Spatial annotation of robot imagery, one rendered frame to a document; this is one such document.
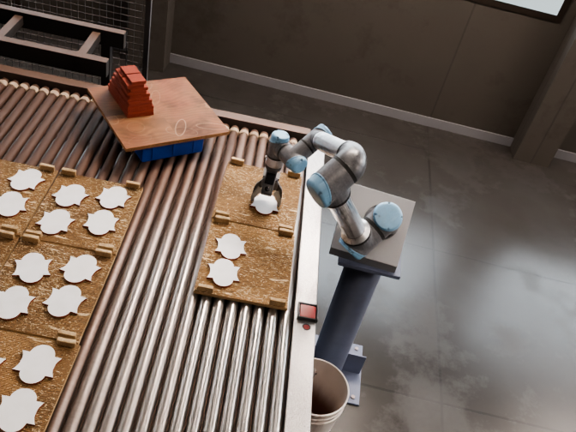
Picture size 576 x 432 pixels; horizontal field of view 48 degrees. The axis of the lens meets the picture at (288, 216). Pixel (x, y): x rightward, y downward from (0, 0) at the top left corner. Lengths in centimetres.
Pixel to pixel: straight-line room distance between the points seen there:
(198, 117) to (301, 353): 130
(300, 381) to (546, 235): 309
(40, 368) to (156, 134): 122
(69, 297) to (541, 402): 257
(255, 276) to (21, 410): 94
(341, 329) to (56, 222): 138
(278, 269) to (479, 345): 173
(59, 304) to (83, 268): 18
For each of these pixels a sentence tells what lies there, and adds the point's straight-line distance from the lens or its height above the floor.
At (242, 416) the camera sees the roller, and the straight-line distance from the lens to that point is 212.
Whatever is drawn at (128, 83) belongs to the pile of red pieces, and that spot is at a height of 120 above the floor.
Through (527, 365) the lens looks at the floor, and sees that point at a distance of 399.
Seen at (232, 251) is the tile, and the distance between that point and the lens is 254.
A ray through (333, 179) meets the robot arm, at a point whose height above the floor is 145.
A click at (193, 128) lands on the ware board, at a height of 104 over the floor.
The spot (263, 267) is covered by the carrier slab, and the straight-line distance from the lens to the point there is 252.
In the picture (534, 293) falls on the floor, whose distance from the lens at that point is 445.
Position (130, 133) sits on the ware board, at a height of 104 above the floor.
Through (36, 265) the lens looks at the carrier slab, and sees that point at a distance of 246.
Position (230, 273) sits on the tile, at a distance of 246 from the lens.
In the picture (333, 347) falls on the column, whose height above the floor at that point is 27.
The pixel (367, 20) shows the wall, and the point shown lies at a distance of 526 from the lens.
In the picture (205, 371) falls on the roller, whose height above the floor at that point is 92.
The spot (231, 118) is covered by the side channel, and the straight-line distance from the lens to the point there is 328.
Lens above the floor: 270
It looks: 40 degrees down
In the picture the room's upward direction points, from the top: 15 degrees clockwise
